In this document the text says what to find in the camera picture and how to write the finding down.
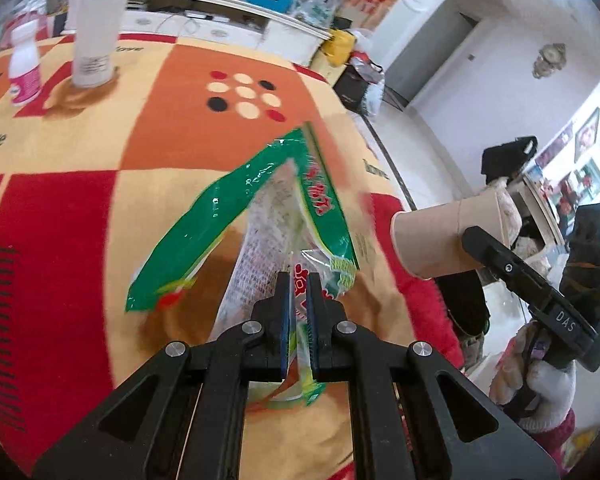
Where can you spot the person's right hand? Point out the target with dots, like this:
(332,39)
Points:
(550,390)

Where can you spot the floral covered chair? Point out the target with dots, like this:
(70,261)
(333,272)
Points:
(511,210)

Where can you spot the black jacket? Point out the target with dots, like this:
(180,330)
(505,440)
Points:
(507,160)

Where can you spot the gold wall clock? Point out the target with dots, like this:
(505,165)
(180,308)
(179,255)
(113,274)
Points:
(549,60)

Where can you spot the black shopping bag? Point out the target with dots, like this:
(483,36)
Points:
(352,87)

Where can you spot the brown paper cup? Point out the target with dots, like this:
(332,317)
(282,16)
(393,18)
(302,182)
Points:
(430,240)

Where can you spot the white bottle pink label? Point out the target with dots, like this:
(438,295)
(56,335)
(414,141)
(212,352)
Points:
(25,70)

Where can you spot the white shopping bag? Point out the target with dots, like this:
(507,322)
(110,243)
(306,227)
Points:
(375,102)

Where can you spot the crumpled white plastic bag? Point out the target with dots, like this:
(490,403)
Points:
(364,40)

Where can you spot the white set-top box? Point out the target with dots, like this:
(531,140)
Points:
(206,15)

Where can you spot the yellow bag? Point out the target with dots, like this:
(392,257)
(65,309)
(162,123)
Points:
(340,46)

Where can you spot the tall white cylinder container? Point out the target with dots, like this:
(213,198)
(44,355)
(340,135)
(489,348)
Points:
(97,30)

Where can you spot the white TV cabinet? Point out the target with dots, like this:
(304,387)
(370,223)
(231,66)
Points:
(230,25)

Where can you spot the green red snack bag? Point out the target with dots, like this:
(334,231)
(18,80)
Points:
(240,185)

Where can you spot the silver gift bag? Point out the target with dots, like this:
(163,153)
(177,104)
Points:
(367,66)

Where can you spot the framed wall picture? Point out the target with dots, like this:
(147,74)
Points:
(587,135)

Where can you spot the wall poster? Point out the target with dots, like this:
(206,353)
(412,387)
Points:
(555,145)

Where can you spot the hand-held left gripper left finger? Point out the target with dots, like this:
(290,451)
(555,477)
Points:
(284,325)

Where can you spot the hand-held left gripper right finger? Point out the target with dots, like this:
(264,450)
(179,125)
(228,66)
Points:
(316,330)

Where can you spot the printed orange red blanket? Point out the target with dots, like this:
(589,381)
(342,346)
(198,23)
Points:
(180,110)

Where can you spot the person's right forearm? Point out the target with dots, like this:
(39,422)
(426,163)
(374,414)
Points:
(557,440)

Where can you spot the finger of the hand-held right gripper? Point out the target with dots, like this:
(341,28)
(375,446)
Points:
(505,265)

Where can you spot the black trash bin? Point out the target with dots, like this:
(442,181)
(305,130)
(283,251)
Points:
(462,305)

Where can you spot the clear green print plastic bag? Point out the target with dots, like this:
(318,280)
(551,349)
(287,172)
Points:
(316,10)

